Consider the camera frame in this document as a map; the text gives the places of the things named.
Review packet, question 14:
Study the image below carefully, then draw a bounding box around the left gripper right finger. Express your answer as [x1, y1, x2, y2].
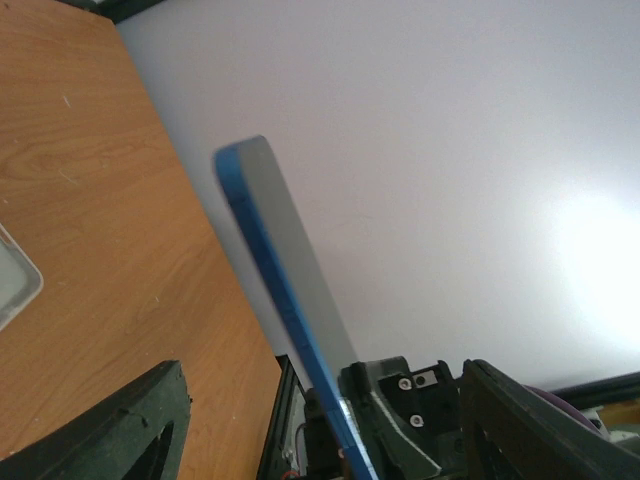
[460, 360, 639, 479]

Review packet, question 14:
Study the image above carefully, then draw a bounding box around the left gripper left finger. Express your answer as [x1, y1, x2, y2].
[1, 360, 191, 479]

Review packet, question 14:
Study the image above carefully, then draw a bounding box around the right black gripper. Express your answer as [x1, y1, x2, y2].
[299, 355, 469, 480]

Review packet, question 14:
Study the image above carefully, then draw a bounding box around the white translucent phone case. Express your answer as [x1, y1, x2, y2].
[0, 225, 44, 330]

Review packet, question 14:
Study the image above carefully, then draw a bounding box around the blue phone black screen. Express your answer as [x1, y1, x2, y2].
[213, 136, 380, 479]

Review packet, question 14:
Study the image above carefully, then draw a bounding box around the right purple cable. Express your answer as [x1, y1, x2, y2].
[524, 383, 601, 436]

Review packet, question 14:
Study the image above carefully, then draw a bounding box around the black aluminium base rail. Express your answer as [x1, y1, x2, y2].
[256, 355, 303, 479]

